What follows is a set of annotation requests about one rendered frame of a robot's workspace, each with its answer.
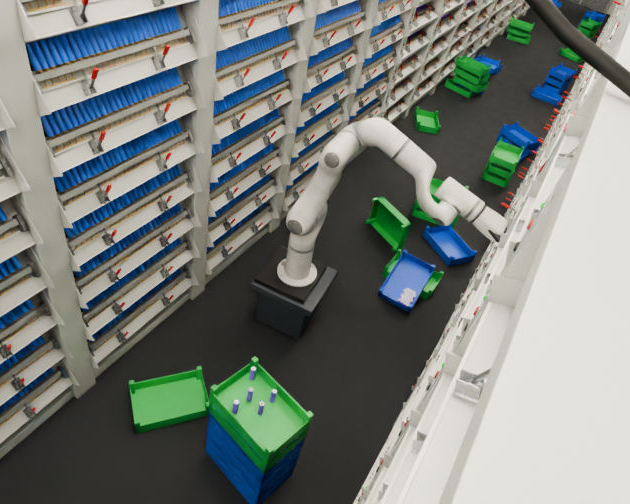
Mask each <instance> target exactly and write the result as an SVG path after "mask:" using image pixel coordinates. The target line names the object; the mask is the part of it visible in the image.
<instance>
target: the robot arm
mask: <svg viewBox="0 0 630 504"><path fill-rule="evenodd" d="M366 146H370V147H378V148H379V149H380V150H382V151H383V152H384V153H385V154H386V155H388V156H389V157H390V158H391V159H392V160H393V161H395V162H396V163H397V164H398V165H400V166H401V167H402V168H403V169H404V170H406V171H407V172H408V173H409V174H410V175H412V176H413V178H414V179H415V184H416V197H417V200H418V203H419V205H420V207H421V208H422V210H423V211H424V212H425V213H426V214H427V215H428V216H429V217H431V218H432V219H433V220H434V221H435V222H437V223H438V224H439V225H441V226H448V225H450V224H451V223H452V222H453V220H454V219H455V218H456V217H457V215H458V214H459V215H461V216H462V217H464V218H465V219H466V220H467V221H468V222H470V221H471V220H472V221H471V222H472V224H473V225H474V226H475V227H476V228H477V229H478V230H479V231H480V232H481V233H482V234H484V235H485V236H486V237H487V238H488V239H490V240H491V241H493V242H494V241H496V242H497V243H499V242H500V237H501V233H504V234H505V233H506V232H507V227H508V222H507V220H506V219H505V218H504V217H502V216H501V215H500V214H498V213H497V212H495V211H494V210H492V209H490V208H489V207H487V206H486V205H484V204H485V203H484V202H483V201H482V200H481V199H479V198H478V197H477V196H475V195H474V194H473V193H471V192H470V191H469V190H467V189H466V188H465V187H463V186H462V185H461V184H459V183H458V182H457V181H455V180H454V179H453V178H451V177H448V178H447V179H446V180H445V181H444V182H443V183H442V184H441V186H440V187H439V188H438V190H437V191H436V193H435V196H436V197H437V198H438V199H440V203H439V204H437V203H436V202H435V201H434V200H433V198H432V196H431V193H430V183H431V180H432V177H433V175H434V172H435V170H436V163H435V162H434V160H433V159H432V158H430V157H429V156H428V155H427V154H426V153H425V152H424V151H422V150H421V149H420V148H419V147H418V146H417V145H416V144H414V143H413V142H412V141H411V140H410V139H409V138H408V137H406V136H405V135H404V134H403V133H402V132H401V131H399V130H398V129H397V128H396V127H395V126H393V125H392V124H391V123H390V122H388V121H387V120H385V119H383V118H380V117H373V118H369V119H366V120H364V121H361V122H354V123H352V124H350V125H348V126H347V127H345V128H344V129H343V130H341V131H340V132H339V133H338V134H337V135H336V136H335V137H334V138H333V139H332V140H331V141H330V142H329V143H328V144H327V145H326V147H325V148H324V150H323V151H322V153H321V155H320V157H319V165H318V168H317V170H316V172H315V174H314V176H313V178H312V179H311V181H310V183H309V185H308V186H307V188H306V189H305V191H304V192H303V193H302V195H301V196H300V198H299V199H298V200H297V202H296V203H295V205H294V206H293V207H292V208H291V210H290V211H289V213H288V215H287V218H286V225H287V228H288V229H289V231H290V236H289V242H288V249H287V256H286V259H284V260H282V261H281V262H280V263H279V265H278V268H277V274H278V276H279V278H280V279H281V280H282V281H283V282H284V283H286V284H287V285H290V286H293V287H304V286H308V285H310V284H311V283H313V282H314V280H315V279H316V276H317V270H316V267H315V266H314V264H313V263H312V258H313V252H314V247H315V242H316V238H317V236H318V233H319V231H320V229H321V227H322V225H323V222H324V220H325V217H326V214H327V201H328V199H329V197H330V196H331V194H332V193H333V191H334V189H335V188H336V186H337V184H338V183H339V181H340V179H341V174H342V172H343V170H344V168H345V167H346V165H347V164H348V163H349V161H350V160H351V159H352V158H353V157H354V156H355V154H356V153H357V152H358V151H359V150H361V149H362V148H364V147H366ZM499 235H500V236H499Z"/></svg>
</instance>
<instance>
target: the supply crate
mask: <svg viewBox="0 0 630 504"><path fill-rule="evenodd" d="M258 361H259V359H258V358H257V357H256V356H255V357H253V358H252V359H251V363H250V364H248V365H247V366H245V367H244V368H242V369H241V370H239V371H238V372H237V373H235V374H234V375H232V376H231V377H229V378H228V379H227V380H225V381H224V382H222V383H221V384H219V385H218V386H216V384H214V385H213V386H211V387H210V400H211V402H212V403H213V404H214V405H215V406H216V407H217V408H218V410H219V411H220V412H221V413H222V414H223V415H224V416H225V417H226V419H227V420H228V421H229V422H230V423H231V424H232V425H233V426H234V428H235V429H236V430H237V431H238V432H239V433H240V434H241V435H242V437H243V438H244V439H245V440H246V441H247V442H248V443H249V444H250V446H251V447H252V448H253V449H254V450H255V451H256V452H257V453H258V455H259V456H260V457H261V458H262V459H263V460H264V461H265V462H266V464H267V463H268V462H270V461H271V460H272V459H273V458H274V457H275V456H276V455H278V454H279V453H280V452H281V451H282V450H283V449H284V448H285V447H287V446H288V445H289V444H290V443H291V442H292V441H293V440H295V439H296V438H297V437H298V436H299V435H300V434H301V433H302V432H304V431H305V430H306V429H307V428H308V427H309V426H310V424H311V421H312V418H313V413H312V412H311V411H309V412H306V411H305V410H304V409H303V408H302V407H301V406H300V405H299V404H298V403H297V402H296V401H295V400H294V399H293V398H292V397H291V396H290V395H289V394H288V393H287V392H286V391H285V390H284V389H283V388H282V387H281V386H280V385H279V384H278V383H277V382H276V381H275V380H274V379H273V378H272V377H271V376H270V375H269V374H268V373H267V372H266V371H265V370H264V369H263V368H262V366H261V365H260V364H258ZM251 367H256V372H255V377H254V380H250V379H249V377H250V371H251ZM250 387H252V388H253V389H254V391H253V396H252V400H251V401H247V394H248V389H249V388H250ZM273 389H276V390H277V394H276V398H275V402H274V403H271V402H270V396H271V392H272V390H273ZM234 400H238V401H239V406H238V412H237V413H236V414H233V412H232V410H233V403H234ZM261 401H263V402H264V403H265V405H264V410H263V414H262V415H258V413H257V412H258V407H259V403H260V402H261Z"/></svg>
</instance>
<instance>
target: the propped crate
mask: <svg viewBox="0 0 630 504"><path fill-rule="evenodd" d="M435 267H436V265H434V264H433V265H430V264H428V263H426V262H424V261H422V260H420V259H418V258H416V257H414V256H413V255H411V254H409V253H407V250H405V249H404V250H403V253H402V254H401V256H400V258H399V259H398V261H397V262H396V264H395V266H394V267H393V269H392V270H391V272H390V274H389V275H388V277H387V278H386V280H385V282H384V283H383V285H382V286H381V287H380V289H379V292H378V296H379V297H381V298H383V299H385V300H387V301H388V302H390V303H392V304H394V305H395V306H397V307H399V308H401V309H403V310H404V311H406V312H408V313H410V311H411V309H412V308H413V306H414V304H415V303H416V301H417V299H418V297H419V296H420V294H421V292H422V291H423V289H424V287H425V285H426V284H427V282H428V280H429V279H430V277H431V275H432V273H433V272H434V269H435ZM406 288H409V289H411V290H412V291H415V292H416V293H415V295H416V297H415V299H414V301H413V302H412V304H409V305H408V307H406V306H404V305H403V304H401V303H399V302H397V301H398V299H399V298H400V295H401V294H402V293H403V290H404V289H406Z"/></svg>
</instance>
